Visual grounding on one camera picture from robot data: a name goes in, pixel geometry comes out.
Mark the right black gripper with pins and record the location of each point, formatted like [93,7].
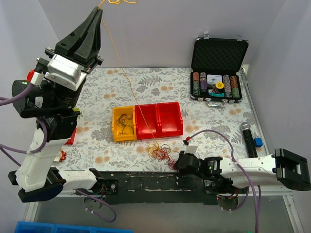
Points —
[180,162]

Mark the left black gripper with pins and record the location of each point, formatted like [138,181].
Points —
[79,57]

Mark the red double plastic bin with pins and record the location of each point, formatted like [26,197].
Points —
[158,120]

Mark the yellow plastic bin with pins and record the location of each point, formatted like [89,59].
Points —
[124,123]

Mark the colourful wire ball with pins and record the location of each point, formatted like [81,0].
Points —
[161,152]

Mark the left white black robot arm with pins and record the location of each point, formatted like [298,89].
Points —
[49,94]

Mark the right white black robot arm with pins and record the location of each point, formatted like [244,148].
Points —
[222,175]

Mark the black microphone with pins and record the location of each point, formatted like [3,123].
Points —
[248,138]

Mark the small blue toy block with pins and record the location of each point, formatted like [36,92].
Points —
[258,142]

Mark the yellow round dealer button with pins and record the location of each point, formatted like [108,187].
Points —
[219,85]

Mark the white card deck box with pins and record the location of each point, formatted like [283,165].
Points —
[213,79]

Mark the black poker chip case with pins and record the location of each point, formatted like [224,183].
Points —
[217,56]

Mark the red white toy block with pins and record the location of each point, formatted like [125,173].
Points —
[70,141]

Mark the blue plastic tray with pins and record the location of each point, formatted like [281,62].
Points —
[34,227]

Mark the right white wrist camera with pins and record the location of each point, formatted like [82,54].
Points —
[191,148]

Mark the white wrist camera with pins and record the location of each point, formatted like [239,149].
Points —
[64,75]
[191,148]

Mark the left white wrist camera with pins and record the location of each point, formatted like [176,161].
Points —
[64,75]

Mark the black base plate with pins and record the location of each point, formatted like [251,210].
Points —
[157,187]

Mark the aluminium frame rail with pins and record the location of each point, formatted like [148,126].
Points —
[31,210]

